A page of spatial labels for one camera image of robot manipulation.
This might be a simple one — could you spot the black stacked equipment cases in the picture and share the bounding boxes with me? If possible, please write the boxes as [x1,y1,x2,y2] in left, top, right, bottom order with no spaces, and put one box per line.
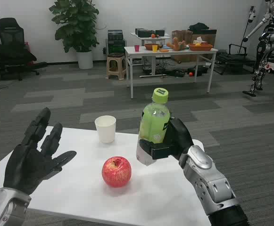
[107,29,126,55]

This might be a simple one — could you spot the black reclining chair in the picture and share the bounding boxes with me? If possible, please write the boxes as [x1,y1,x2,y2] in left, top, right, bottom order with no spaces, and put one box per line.
[214,43,257,76]

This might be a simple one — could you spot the red apple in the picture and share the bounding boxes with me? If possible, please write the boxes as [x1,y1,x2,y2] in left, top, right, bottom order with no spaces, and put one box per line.
[101,156,132,188]

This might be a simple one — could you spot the brown cardboard box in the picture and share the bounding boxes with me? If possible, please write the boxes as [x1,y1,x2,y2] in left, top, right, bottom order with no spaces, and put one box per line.
[171,29,217,63]

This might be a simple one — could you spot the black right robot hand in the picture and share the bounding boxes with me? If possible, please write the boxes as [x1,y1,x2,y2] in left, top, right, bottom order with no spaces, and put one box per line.
[139,115,194,161]

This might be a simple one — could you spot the white folding table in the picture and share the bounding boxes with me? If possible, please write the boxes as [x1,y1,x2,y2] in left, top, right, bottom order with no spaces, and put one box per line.
[124,45,219,99]

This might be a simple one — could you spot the green drink bottle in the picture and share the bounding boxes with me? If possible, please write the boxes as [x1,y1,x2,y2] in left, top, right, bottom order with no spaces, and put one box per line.
[135,87,171,167]

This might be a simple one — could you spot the rectangular orange basket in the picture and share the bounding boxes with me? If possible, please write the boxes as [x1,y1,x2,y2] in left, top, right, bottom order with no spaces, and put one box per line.
[188,43,214,52]

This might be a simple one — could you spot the orange plush toy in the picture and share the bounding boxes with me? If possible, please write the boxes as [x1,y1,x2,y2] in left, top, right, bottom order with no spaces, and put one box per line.
[166,37,187,51]

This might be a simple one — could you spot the brown paper bag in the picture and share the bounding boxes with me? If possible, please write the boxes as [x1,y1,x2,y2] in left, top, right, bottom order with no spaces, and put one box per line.
[171,30,187,46]

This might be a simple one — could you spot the silver humanoid robot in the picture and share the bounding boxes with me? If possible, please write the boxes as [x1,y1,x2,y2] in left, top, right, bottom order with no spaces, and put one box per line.
[242,0,274,97]

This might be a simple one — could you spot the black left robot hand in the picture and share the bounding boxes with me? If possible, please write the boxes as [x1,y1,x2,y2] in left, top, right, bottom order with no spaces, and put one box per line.
[3,107,77,196]

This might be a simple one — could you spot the green potted plant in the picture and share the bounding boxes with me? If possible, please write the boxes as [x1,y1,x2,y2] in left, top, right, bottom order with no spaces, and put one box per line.
[48,0,100,53]

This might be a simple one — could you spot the black office chair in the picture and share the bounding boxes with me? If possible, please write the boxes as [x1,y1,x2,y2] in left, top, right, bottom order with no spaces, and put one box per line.
[0,17,48,81]

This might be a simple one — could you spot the small white table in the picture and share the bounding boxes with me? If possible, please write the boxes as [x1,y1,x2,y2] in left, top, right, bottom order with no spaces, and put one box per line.
[130,32,172,78]

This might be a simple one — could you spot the round orange basket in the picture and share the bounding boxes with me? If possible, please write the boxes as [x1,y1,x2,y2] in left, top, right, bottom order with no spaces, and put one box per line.
[144,43,163,51]

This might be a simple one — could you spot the white paper cup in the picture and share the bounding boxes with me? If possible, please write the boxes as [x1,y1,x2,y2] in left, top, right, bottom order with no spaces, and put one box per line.
[94,115,116,144]

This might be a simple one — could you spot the white plant pot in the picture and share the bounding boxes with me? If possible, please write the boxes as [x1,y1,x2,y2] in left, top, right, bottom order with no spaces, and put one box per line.
[76,50,94,70]

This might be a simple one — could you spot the beige plastic stool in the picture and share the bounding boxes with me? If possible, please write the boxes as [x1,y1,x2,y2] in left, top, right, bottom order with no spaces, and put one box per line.
[106,53,127,81]

